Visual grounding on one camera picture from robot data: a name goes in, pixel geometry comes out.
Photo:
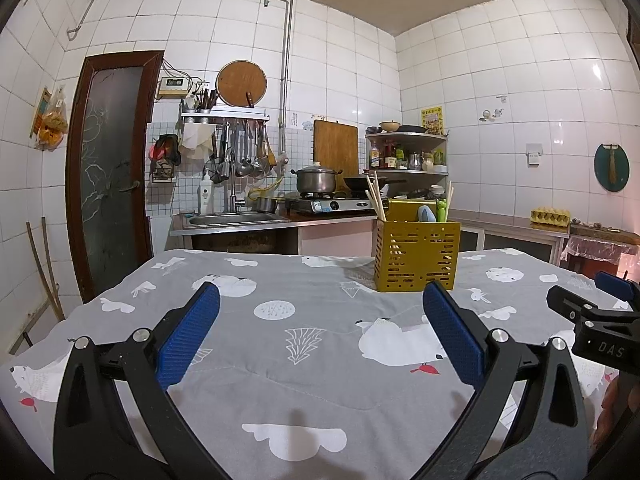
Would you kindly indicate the yellow perforated utensil holder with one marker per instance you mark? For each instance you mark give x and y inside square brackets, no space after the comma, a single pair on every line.
[415,255]

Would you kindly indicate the grey printed tablecloth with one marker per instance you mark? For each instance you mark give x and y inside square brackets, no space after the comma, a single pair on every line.
[310,385]

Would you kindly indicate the row of condiment bottles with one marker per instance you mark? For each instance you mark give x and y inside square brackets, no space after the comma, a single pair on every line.
[390,157]

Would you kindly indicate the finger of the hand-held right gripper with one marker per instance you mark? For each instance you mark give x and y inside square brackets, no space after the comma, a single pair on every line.
[617,284]
[575,305]

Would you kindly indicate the rectangular wooden cutting board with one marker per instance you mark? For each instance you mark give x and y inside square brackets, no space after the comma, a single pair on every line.
[335,150]

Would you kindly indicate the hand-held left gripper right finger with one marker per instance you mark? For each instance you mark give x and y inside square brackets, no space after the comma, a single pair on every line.
[455,335]

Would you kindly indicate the cup of knives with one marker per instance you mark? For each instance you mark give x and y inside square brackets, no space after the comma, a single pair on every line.
[205,102]

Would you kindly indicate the white wall hook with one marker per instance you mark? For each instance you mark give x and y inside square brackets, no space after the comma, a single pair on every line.
[485,115]

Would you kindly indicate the row of hanging ladles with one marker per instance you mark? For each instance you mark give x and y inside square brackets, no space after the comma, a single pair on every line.
[245,155]

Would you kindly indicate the green round board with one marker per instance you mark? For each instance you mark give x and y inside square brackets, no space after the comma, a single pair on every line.
[601,167]

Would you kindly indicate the metal corner shelf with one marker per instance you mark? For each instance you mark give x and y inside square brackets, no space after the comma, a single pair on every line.
[410,136]

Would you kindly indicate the black wok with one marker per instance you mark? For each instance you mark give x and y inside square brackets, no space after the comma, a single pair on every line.
[360,184]

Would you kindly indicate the kitchen counter cabinet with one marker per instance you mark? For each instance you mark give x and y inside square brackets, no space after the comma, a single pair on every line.
[330,237]

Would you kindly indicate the leaning wooden sticks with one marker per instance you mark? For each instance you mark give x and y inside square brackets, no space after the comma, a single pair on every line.
[50,280]

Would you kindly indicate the metal wall pipe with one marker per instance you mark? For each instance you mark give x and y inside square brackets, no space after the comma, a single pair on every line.
[286,60]

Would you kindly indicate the orange plastic bag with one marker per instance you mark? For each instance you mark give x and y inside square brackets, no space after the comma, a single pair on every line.
[50,120]

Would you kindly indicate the round wooden cutting board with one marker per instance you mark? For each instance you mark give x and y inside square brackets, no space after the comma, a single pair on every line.
[241,82]

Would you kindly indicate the white wall socket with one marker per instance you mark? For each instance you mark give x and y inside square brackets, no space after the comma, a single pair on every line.
[533,154]

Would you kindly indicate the tan bowl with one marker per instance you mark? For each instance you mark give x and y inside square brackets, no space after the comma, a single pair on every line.
[389,126]

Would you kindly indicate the red and black hanging bag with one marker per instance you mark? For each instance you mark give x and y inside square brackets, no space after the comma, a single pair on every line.
[164,157]

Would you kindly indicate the yellow wall poster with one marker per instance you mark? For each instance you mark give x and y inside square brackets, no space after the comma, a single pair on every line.
[432,120]

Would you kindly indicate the small steel pot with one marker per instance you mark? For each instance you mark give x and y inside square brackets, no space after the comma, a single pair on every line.
[263,205]

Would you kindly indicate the white soap bottle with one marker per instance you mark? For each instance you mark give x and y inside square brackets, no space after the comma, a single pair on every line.
[206,195]

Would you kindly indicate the steel gas stove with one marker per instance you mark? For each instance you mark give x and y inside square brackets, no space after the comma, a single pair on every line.
[330,206]

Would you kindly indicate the metal faucet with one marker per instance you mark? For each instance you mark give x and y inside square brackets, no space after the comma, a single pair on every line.
[233,195]

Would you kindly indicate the metal spoon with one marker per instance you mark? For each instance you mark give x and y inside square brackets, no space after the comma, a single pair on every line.
[427,214]

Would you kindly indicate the person's right hand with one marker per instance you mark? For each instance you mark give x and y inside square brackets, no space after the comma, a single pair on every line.
[609,410]

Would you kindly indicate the beige wall box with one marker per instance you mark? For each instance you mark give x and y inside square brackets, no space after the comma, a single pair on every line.
[171,87]

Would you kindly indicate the brown framed glass door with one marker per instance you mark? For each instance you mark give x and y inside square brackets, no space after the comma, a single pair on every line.
[110,175]

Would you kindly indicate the white hanging cloth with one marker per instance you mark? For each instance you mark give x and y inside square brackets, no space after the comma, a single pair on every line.
[197,141]

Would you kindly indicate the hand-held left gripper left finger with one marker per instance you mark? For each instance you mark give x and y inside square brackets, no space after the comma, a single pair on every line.
[190,330]

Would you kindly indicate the metal wall rack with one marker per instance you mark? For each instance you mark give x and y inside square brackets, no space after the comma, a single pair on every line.
[225,117]

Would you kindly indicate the steel sink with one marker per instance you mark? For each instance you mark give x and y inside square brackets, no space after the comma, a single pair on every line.
[232,218]

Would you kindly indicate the black pan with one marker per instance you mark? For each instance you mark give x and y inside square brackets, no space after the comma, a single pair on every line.
[414,129]

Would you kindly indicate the steel pot with lid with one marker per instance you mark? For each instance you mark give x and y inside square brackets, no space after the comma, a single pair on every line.
[316,181]

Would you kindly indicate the pink lace cloth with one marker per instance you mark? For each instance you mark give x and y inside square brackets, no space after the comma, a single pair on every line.
[595,250]

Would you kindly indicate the yellow egg carton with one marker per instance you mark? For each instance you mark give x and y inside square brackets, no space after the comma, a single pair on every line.
[549,216]

